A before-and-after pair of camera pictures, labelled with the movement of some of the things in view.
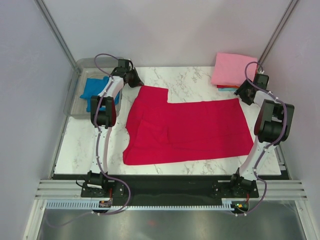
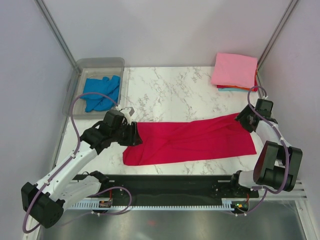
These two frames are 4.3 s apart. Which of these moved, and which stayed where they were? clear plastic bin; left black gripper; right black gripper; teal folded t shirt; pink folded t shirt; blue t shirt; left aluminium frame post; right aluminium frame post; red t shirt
Moved: red t shirt; left black gripper; right black gripper
Stayed: clear plastic bin; teal folded t shirt; right aluminium frame post; blue t shirt; pink folded t shirt; left aluminium frame post
